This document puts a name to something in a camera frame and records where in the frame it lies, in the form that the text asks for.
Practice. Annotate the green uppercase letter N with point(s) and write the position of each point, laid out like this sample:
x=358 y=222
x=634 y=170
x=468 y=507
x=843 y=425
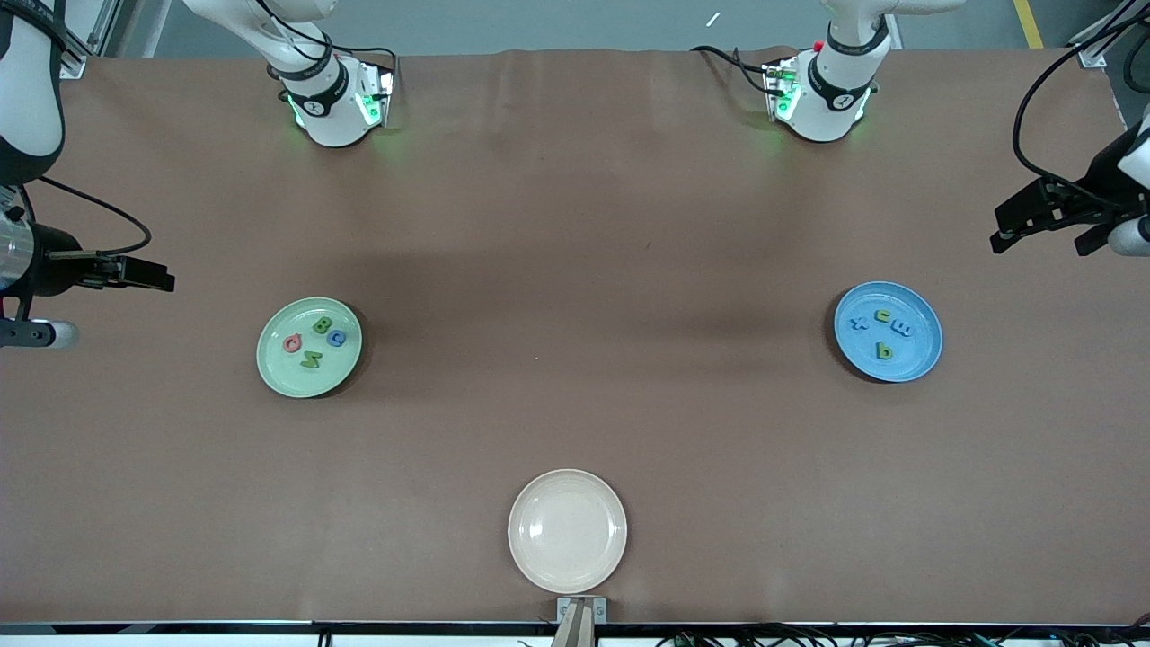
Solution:
x=311 y=360

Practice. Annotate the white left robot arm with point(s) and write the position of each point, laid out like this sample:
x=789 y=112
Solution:
x=827 y=108

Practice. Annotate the aluminium frame profile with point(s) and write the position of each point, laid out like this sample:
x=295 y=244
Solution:
x=1110 y=36
x=76 y=63

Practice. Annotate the blue lowercase letter x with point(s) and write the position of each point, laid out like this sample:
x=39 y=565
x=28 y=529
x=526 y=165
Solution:
x=859 y=323

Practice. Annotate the blue plate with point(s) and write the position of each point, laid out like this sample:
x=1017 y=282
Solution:
x=853 y=355

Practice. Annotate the black table edge trim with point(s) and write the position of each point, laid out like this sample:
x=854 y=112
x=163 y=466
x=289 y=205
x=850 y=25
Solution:
x=180 y=626

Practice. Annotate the light green plate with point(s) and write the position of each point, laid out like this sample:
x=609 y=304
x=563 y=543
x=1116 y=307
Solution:
x=310 y=382

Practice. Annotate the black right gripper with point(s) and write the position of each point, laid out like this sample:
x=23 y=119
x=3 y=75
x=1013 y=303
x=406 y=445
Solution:
x=52 y=263

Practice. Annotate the red uppercase letter Q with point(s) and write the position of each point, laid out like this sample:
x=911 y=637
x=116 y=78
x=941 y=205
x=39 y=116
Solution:
x=286 y=343

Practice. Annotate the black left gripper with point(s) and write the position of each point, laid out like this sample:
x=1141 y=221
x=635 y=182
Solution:
x=1098 y=180

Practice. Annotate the yellow floor tape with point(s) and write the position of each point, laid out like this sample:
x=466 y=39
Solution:
x=1029 y=22

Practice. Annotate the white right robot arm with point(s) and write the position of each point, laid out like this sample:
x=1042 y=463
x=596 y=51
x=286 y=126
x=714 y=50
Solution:
x=332 y=112

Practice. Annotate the blue uppercase letter G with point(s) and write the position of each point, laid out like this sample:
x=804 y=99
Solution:
x=331 y=340

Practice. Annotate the beige plate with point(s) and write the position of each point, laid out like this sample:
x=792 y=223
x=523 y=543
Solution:
x=567 y=530

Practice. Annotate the blue lowercase letter m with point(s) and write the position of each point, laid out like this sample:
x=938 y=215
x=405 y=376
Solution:
x=903 y=330

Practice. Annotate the green uppercase letter B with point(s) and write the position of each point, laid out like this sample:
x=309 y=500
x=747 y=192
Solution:
x=322 y=325

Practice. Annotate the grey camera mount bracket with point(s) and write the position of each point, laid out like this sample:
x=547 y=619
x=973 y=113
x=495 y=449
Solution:
x=566 y=611

